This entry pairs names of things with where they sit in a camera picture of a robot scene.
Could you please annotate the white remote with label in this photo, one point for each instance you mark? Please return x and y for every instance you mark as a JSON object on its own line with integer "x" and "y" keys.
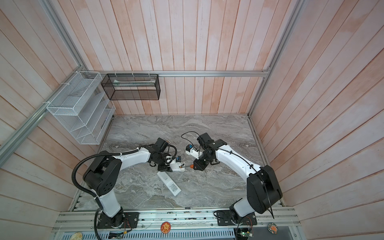
{"x": 169, "y": 183}

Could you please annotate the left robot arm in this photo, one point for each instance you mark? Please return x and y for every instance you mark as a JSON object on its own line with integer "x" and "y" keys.
{"x": 102, "y": 174}

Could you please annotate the white wire mesh shelf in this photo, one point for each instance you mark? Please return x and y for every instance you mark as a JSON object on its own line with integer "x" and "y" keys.
{"x": 82, "y": 108}

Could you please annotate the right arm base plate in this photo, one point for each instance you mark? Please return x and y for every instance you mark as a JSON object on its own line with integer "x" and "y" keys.
{"x": 230, "y": 218}

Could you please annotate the orange black screwdriver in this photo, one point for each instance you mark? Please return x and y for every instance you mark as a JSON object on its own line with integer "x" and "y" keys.
{"x": 189, "y": 166}

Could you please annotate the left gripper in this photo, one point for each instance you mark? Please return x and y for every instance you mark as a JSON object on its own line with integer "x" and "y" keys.
{"x": 164, "y": 168}

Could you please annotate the white remote control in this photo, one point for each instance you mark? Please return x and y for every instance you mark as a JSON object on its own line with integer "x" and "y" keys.
{"x": 178, "y": 167}

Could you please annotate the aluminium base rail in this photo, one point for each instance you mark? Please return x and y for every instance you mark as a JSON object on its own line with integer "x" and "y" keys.
{"x": 142, "y": 220}

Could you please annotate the red round sticker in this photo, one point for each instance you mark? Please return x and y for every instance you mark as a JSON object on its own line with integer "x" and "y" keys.
{"x": 165, "y": 227}

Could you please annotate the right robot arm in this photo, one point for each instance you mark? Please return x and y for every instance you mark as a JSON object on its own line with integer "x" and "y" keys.
{"x": 263, "y": 189}

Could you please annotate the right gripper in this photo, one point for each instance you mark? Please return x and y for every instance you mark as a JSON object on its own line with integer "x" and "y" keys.
{"x": 200, "y": 166}

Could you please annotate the black mesh basket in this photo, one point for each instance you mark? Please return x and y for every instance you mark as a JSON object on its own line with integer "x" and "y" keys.
{"x": 132, "y": 86}

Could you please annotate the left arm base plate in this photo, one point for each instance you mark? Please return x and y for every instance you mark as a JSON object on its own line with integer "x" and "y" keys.
{"x": 126, "y": 220}

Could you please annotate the round patterned badge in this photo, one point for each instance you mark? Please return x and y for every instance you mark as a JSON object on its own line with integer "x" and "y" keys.
{"x": 272, "y": 228}

